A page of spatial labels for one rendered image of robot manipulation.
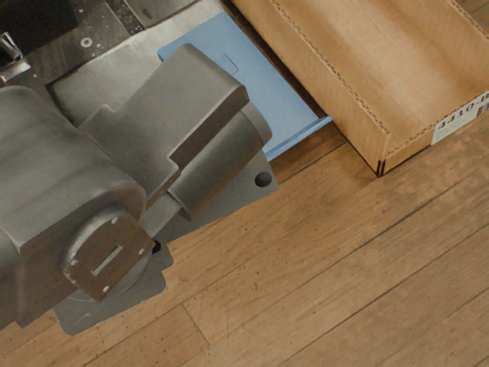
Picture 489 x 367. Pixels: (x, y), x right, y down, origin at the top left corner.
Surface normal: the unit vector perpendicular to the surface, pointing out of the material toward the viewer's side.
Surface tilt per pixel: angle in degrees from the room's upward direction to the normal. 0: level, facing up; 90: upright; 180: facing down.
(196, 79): 8
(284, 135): 0
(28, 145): 18
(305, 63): 90
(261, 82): 0
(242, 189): 29
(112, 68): 0
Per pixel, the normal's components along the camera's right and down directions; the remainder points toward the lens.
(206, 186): 0.65, 0.47
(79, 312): 0.22, -0.02
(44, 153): 0.17, -0.63
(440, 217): -0.04, -0.45
